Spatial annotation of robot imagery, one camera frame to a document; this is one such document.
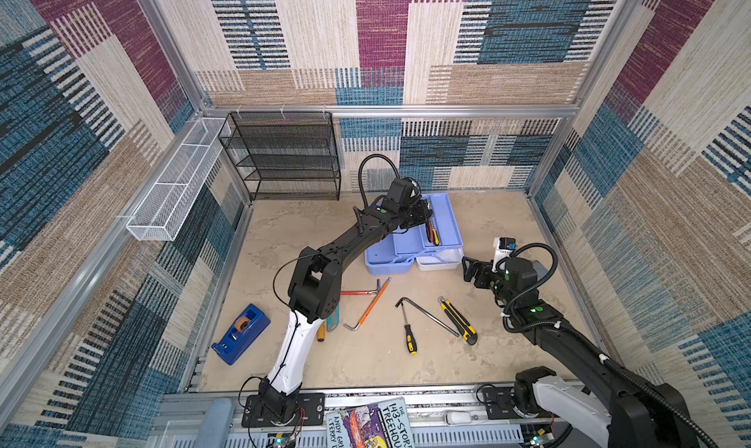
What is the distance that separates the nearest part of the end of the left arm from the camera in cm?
83

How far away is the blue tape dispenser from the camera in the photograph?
2.64ft

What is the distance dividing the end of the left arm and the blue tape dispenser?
0.50 m
